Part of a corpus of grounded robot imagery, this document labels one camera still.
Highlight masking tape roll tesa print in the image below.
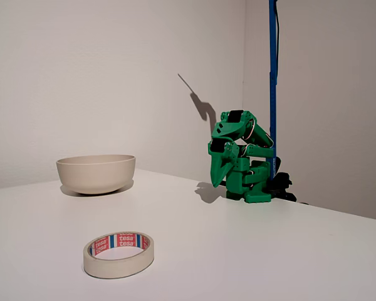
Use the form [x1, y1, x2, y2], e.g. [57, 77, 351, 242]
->
[83, 231, 155, 280]

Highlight black table clamp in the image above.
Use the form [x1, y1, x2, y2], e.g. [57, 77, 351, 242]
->
[267, 156, 298, 203]

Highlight beige round bowl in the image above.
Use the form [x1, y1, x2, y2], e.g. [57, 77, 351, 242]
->
[55, 154, 137, 196]

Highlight blue vertical camera pole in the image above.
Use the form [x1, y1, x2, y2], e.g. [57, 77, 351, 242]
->
[267, 0, 279, 182]

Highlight black cable on pole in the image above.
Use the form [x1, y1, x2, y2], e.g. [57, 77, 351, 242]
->
[273, 0, 282, 81]

